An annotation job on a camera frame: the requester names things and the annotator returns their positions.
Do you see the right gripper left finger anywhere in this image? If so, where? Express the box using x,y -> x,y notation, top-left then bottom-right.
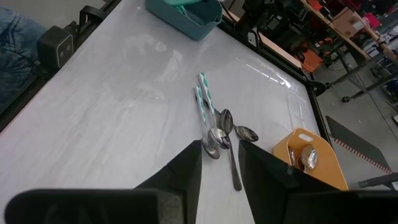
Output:
135,139 -> 203,224

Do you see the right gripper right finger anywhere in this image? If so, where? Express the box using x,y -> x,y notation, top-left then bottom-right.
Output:
238,139 -> 339,224

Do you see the orange plastic bin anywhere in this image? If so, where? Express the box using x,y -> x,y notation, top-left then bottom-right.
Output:
273,127 -> 349,191

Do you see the green-handled silver spoon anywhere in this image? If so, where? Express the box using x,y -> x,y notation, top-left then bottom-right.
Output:
174,4 -> 196,20

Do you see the hazard striped black ramp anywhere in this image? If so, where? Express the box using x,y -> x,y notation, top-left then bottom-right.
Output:
325,114 -> 393,175

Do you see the black metal bar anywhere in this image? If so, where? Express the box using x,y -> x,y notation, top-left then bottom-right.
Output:
357,172 -> 398,189

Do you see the orange vacuum cleaner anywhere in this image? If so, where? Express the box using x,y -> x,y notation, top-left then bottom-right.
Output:
298,42 -> 326,74

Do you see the teal plastic bin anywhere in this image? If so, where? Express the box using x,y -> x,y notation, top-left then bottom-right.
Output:
144,0 -> 224,41

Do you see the wooden workbench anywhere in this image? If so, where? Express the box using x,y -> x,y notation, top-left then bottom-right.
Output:
298,0 -> 398,103

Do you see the cardboard box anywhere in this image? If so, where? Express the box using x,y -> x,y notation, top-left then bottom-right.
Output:
329,6 -> 365,31

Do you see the person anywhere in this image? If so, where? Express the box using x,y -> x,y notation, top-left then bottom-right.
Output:
0,7 -> 48,116

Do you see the black cube camera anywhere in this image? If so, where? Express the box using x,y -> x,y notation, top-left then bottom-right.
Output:
36,24 -> 75,70

